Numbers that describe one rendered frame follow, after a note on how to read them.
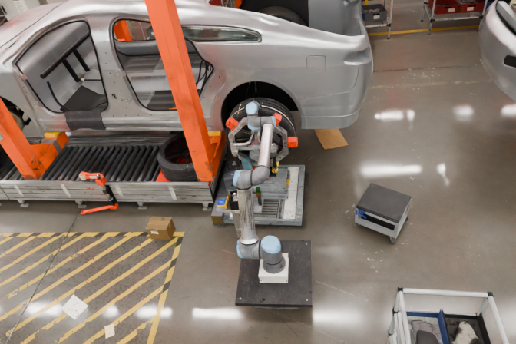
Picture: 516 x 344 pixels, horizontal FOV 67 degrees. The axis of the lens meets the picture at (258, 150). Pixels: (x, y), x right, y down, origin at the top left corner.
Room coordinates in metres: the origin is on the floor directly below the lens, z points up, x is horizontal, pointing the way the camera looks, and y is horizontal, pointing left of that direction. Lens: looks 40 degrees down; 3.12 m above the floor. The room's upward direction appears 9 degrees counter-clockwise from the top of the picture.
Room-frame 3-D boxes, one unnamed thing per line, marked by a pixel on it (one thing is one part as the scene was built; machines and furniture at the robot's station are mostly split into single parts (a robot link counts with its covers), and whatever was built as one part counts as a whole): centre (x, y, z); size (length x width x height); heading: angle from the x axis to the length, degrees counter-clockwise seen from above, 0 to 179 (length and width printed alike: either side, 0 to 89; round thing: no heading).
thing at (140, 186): (3.20, 1.74, 0.28); 2.47 x 0.09 x 0.22; 77
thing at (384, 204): (2.38, -1.08, 0.17); 0.43 x 0.36 x 0.34; 50
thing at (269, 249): (1.87, 0.02, 0.57); 0.17 x 0.15 x 0.18; 76
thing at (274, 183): (3.03, -0.06, 0.32); 0.40 x 0.30 x 0.28; 77
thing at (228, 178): (3.11, 0.27, 0.26); 0.42 x 0.18 x 0.35; 167
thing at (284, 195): (3.04, -0.03, 0.13); 0.50 x 0.36 x 0.10; 77
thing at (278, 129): (2.87, -0.02, 0.85); 0.54 x 0.07 x 0.54; 77
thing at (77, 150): (3.58, 1.65, 0.14); 2.47 x 0.85 x 0.27; 77
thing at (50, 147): (3.65, 2.33, 0.69); 0.52 x 0.17 x 0.35; 167
